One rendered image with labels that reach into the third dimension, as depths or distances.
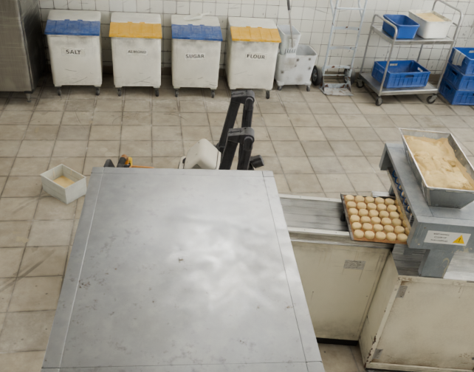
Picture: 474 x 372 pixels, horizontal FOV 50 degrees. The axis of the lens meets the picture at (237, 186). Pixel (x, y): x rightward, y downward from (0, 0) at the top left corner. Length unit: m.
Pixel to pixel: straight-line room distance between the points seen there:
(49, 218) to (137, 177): 2.87
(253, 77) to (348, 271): 3.49
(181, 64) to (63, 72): 1.26
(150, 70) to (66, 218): 2.27
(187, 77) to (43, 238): 2.67
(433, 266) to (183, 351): 1.90
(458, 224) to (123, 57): 4.12
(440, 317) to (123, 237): 2.14
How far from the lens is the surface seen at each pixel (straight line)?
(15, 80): 5.73
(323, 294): 2.99
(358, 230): 2.74
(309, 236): 2.70
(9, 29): 5.53
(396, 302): 2.84
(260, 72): 5.92
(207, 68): 5.81
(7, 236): 4.10
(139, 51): 5.71
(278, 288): 1.07
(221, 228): 1.19
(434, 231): 2.54
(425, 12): 6.79
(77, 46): 5.75
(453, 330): 3.10
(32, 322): 3.47
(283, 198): 2.90
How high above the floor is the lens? 2.58
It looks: 35 degrees down
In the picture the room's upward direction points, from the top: 6 degrees clockwise
